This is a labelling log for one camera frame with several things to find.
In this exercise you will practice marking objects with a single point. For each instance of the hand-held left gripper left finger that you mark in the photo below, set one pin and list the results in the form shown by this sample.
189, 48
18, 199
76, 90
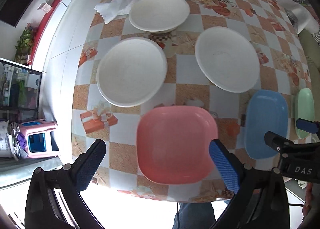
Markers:
86, 171

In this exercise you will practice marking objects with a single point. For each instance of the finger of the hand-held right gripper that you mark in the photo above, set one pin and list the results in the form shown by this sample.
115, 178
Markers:
306, 125
275, 141

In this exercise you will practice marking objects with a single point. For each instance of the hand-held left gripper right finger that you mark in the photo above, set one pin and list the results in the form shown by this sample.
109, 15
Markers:
225, 166

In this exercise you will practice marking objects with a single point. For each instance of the green square plate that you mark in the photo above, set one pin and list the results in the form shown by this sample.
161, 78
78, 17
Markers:
303, 106

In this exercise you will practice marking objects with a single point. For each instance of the blue square plate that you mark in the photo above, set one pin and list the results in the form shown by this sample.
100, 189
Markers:
265, 118

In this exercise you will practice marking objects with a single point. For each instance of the pink square plate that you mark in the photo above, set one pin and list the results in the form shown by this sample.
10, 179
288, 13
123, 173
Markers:
175, 146

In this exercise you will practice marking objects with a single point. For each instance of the white bowl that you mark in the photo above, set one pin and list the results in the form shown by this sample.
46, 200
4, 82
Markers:
226, 58
158, 12
131, 71

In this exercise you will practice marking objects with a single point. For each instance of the person's right hand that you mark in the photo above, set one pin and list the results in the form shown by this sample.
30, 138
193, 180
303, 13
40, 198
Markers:
312, 197

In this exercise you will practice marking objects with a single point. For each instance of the person's leg in jeans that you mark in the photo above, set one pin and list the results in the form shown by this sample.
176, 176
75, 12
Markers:
193, 215

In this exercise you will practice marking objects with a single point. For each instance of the pink plastic stool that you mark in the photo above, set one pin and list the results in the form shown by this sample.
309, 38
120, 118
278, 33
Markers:
37, 138

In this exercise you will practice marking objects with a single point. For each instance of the beige sofa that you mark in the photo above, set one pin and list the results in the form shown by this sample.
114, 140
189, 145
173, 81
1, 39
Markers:
310, 48

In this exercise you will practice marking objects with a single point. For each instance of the white plastic bucket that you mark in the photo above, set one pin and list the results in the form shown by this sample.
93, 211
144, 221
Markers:
7, 141

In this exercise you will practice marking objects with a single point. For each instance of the glass fish tank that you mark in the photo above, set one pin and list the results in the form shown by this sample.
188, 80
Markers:
17, 86

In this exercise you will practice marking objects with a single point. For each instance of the checkered printed tablecloth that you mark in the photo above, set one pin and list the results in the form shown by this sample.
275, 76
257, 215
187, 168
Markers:
185, 43

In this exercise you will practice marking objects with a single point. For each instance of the green potted plant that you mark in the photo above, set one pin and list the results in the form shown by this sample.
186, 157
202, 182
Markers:
25, 42

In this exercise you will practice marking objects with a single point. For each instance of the red ledge shelf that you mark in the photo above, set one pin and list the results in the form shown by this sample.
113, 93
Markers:
50, 12

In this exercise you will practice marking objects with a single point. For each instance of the white paper napkin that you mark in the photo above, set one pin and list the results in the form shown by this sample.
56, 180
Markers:
113, 8

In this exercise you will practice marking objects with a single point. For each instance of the small pink box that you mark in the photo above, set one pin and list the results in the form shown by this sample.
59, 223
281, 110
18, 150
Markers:
45, 6

